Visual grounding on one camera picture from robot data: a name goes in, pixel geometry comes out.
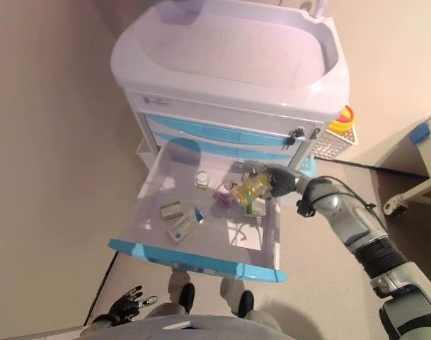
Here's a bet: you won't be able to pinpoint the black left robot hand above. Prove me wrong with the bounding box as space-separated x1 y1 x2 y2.
108 285 159 325

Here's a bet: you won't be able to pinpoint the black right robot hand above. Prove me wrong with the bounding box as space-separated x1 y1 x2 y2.
232 159 304 201

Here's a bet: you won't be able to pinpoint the clear bottle of yellow capsules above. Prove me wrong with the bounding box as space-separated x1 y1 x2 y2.
232 168 270 208

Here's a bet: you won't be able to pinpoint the cart drawer holding medicines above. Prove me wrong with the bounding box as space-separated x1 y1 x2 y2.
108 141 289 283

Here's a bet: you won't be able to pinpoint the blue-fronted cart drawer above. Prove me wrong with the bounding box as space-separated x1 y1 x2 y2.
144 115 304 147
153 130 294 159

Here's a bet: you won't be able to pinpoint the pink and white medicine box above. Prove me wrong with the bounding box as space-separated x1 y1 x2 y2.
211 178 239 207

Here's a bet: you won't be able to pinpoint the blue and white medicine box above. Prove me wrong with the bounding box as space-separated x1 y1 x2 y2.
166 208 206 246

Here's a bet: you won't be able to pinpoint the waste bin with blue lid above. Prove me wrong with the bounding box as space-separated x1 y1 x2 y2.
292 155 317 179

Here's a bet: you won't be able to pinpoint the long green and white box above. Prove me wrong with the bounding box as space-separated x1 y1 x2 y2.
245 197 268 217

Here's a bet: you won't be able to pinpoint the black keys in lock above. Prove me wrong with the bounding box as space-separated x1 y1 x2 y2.
282 127 305 148

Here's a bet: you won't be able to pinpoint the robot left leg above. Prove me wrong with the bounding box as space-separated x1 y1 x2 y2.
146 271 196 318

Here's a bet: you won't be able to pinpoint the robot leg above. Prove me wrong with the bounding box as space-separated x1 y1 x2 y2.
220 278 270 320
146 271 196 318

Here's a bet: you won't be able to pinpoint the grey robot torso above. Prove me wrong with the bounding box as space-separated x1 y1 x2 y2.
79 313 291 340

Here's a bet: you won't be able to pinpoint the yellow sharps container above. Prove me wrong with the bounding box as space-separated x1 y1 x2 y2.
327 105 356 135

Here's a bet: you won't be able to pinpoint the small green and white box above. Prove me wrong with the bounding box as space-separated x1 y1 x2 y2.
160 200 185 222

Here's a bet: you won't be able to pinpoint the robot right leg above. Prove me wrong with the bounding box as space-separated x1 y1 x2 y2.
220 278 270 320

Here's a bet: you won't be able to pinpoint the white medical cart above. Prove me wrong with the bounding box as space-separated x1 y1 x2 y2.
110 0 350 199

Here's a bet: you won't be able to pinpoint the blue bed corner bumper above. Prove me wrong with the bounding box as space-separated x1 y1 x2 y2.
409 123 430 146

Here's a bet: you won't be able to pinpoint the white hospital bed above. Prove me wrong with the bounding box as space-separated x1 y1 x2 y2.
383 109 431 217

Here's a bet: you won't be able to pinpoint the translucent white side bin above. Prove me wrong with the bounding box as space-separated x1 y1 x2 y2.
135 137 154 161

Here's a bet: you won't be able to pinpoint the metal IV pole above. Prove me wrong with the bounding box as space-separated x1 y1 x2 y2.
312 0 330 21

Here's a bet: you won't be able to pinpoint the white wire basket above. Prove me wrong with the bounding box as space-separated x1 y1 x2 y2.
312 125 359 161

